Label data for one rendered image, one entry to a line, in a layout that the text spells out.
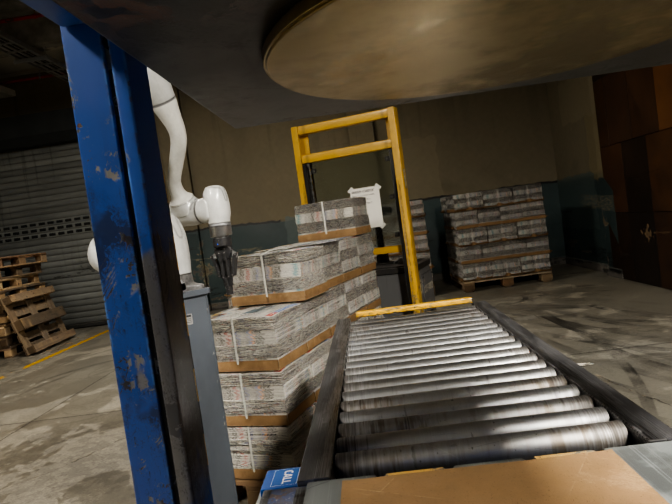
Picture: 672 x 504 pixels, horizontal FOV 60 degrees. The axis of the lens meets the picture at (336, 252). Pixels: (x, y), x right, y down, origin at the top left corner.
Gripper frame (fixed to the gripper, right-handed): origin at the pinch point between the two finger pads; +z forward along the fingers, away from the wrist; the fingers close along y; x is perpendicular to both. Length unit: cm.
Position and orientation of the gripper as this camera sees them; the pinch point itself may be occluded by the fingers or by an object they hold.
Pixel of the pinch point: (228, 286)
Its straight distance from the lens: 244.3
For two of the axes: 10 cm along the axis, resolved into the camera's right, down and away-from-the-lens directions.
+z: 1.4, 9.9, 0.5
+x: -3.5, 1.0, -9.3
